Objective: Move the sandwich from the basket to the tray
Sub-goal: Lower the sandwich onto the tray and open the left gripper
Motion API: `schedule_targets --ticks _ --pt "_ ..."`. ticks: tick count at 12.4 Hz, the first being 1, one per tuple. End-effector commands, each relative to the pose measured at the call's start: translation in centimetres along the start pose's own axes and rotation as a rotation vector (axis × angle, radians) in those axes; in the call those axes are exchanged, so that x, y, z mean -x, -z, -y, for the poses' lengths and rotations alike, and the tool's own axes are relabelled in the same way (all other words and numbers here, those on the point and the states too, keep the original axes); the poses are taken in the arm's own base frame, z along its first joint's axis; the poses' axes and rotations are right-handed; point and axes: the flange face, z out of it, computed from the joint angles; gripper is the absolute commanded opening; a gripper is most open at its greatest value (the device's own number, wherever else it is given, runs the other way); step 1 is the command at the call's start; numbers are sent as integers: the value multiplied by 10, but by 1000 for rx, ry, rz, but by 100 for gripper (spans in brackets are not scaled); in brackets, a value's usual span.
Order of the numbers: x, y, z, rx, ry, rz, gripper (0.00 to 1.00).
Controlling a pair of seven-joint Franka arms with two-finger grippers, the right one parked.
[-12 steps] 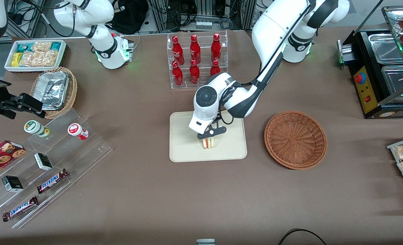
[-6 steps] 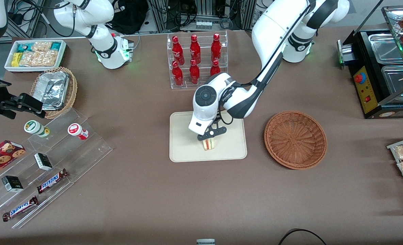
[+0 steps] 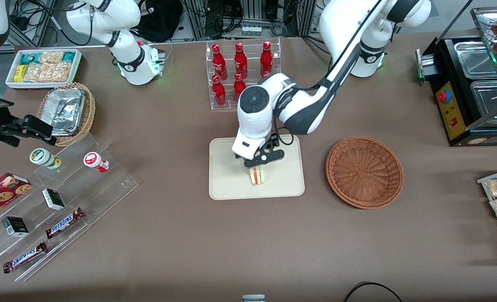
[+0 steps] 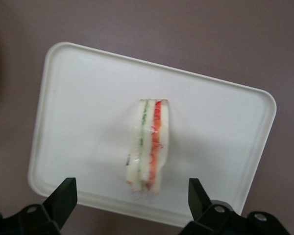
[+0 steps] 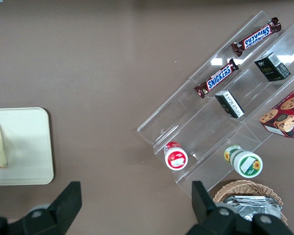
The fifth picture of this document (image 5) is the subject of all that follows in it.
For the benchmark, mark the red lid cup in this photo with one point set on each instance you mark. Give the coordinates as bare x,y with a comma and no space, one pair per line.
176,157

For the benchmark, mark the green lid cup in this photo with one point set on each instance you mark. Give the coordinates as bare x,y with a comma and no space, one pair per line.
247,164

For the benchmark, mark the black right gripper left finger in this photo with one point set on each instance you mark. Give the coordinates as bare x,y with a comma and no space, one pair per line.
61,210

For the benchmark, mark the silver foil container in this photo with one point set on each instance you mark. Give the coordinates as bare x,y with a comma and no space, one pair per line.
252,206

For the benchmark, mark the small black box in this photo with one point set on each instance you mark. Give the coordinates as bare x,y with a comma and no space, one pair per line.
229,104
272,68

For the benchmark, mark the light tan wicker basket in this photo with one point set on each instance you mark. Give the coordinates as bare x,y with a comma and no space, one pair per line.
247,187

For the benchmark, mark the brown Snickers bar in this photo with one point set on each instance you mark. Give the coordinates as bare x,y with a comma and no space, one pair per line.
216,78
256,36

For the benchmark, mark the cream rectangular tray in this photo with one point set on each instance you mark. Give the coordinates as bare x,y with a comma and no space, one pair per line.
27,147

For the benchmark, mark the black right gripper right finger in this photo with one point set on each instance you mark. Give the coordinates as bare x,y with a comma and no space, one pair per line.
208,215

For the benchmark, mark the clear acrylic tiered stand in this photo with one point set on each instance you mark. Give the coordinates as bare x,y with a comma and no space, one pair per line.
186,117

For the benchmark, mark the red cookie box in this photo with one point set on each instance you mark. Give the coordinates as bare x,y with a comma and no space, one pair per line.
286,115

